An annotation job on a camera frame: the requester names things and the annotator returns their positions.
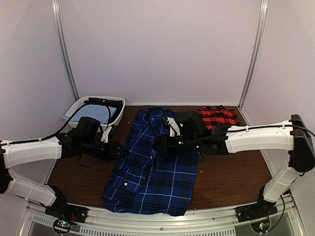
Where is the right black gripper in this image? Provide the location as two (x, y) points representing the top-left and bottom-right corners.
(152, 133), (201, 155)

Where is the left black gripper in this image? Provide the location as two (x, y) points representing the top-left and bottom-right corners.
(82, 138), (130, 162)

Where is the blue plaid long sleeve shirt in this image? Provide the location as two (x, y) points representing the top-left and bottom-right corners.
(101, 107), (199, 216)

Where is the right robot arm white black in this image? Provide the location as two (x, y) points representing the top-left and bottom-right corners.
(153, 112), (315, 217)

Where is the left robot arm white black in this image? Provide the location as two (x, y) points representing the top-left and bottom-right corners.
(0, 133), (128, 218)

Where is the light blue folded shirt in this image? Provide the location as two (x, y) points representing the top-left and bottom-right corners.
(70, 105), (117, 124)

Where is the white plastic bin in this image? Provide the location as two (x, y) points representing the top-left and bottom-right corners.
(62, 96), (126, 131)

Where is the black folded garment in bin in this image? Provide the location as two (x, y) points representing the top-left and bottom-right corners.
(83, 97), (123, 108)

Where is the red black plaid folded shirt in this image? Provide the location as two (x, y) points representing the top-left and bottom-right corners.
(194, 105), (241, 130)

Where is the left circuit board with leds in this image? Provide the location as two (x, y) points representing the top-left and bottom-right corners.
(52, 219), (74, 235)

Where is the circuit board with leds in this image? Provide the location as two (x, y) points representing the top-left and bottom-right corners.
(52, 219), (74, 235)
(250, 219), (271, 234)

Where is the right circuit board with leds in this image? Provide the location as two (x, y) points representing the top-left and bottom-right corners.
(250, 219), (271, 234)

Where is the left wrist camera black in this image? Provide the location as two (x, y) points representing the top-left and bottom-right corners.
(72, 117), (117, 143)

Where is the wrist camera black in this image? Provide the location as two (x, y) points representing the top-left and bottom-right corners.
(162, 111), (208, 137)
(72, 117), (117, 143)

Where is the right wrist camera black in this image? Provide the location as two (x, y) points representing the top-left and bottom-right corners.
(162, 111), (208, 137)

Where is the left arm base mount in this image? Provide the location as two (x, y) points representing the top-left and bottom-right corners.
(44, 202), (88, 223)

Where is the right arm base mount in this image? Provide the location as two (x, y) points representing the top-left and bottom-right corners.
(235, 203), (278, 222)

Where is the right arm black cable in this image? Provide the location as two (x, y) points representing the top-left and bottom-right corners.
(147, 115), (315, 148)

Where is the aluminium front rail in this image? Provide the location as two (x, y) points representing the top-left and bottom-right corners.
(23, 194), (306, 236)

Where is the left aluminium frame post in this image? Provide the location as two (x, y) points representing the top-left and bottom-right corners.
(52, 0), (79, 101)

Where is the aluminium frame post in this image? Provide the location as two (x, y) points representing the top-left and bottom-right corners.
(238, 0), (268, 110)
(52, 0), (79, 101)

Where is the right aluminium frame post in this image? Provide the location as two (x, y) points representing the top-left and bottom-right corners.
(238, 0), (268, 110)

